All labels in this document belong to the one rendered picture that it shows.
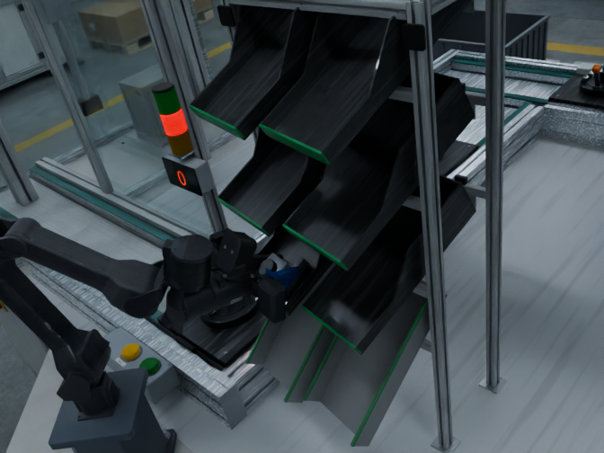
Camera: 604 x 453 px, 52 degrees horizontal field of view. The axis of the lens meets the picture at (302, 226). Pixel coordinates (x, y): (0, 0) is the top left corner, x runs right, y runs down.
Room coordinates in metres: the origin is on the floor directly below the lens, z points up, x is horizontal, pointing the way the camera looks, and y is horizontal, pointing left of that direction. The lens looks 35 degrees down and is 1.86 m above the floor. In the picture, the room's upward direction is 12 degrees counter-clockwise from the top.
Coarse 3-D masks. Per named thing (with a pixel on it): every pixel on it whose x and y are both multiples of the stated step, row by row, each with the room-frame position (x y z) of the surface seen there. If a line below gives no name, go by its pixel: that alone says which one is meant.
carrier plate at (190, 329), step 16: (160, 320) 1.05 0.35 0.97; (192, 320) 1.03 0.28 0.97; (256, 320) 0.98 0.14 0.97; (192, 336) 0.98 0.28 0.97; (208, 336) 0.97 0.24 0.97; (224, 336) 0.96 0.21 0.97; (240, 336) 0.95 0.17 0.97; (256, 336) 0.94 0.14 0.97; (208, 352) 0.92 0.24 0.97; (224, 352) 0.91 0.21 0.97; (240, 352) 0.91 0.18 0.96
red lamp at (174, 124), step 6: (174, 114) 1.25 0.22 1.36; (180, 114) 1.25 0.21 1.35; (162, 120) 1.26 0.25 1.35; (168, 120) 1.25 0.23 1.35; (174, 120) 1.25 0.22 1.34; (180, 120) 1.25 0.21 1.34; (168, 126) 1.25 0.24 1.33; (174, 126) 1.24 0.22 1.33; (180, 126) 1.25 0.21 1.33; (186, 126) 1.26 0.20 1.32; (168, 132) 1.25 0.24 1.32; (174, 132) 1.24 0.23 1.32; (180, 132) 1.25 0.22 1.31
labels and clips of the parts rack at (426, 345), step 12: (432, 0) 0.67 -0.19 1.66; (444, 0) 0.69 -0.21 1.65; (456, 0) 0.71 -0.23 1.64; (228, 12) 0.90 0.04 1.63; (432, 12) 0.67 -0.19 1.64; (468, 12) 0.82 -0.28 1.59; (228, 24) 0.91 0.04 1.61; (408, 24) 0.67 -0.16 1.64; (420, 24) 0.66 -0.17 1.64; (408, 36) 0.67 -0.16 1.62; (420, 36) 0.66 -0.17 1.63; (408, 48) 0.67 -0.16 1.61; (420, 48) 0.66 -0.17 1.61; (456, 180) 0.83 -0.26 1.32
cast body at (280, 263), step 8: (272, 256) 0.80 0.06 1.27; (264, 264) 0.78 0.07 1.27; (272, 264) 0.77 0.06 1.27; (280, 264) 0.77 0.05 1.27; (288, 264) 0.77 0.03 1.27; (296, 264) 0.80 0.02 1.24; (304, 264) 0.80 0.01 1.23; (256, 272) 0.78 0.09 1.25; (264, 272) 0.76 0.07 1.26; (296, 280) 0.77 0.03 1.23; (288, 288) 0.76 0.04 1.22; (296, 288) 0.77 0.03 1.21; (288, 296) 0.76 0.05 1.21
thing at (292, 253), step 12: (288, 216) 0.90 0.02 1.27; (276, 228) 0.89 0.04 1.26; (276, 240) 0.89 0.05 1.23; (288, 240) 0.88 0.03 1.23; (264, 252) 0.87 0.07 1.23; (276, 252) 0.87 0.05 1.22; (288, 252) 0.86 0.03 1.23; (300, 252) 0.84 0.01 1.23; (312, 252) 0.83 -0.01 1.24; (312, 264) 0.81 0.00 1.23; (324, 264) 0.78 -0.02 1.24; (312, 276) 0.77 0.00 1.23; (300, 288) 0.75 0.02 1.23; (288, 300) 0.74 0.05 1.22; (300, 300) 0.75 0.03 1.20; (288, 312) 0.74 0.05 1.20
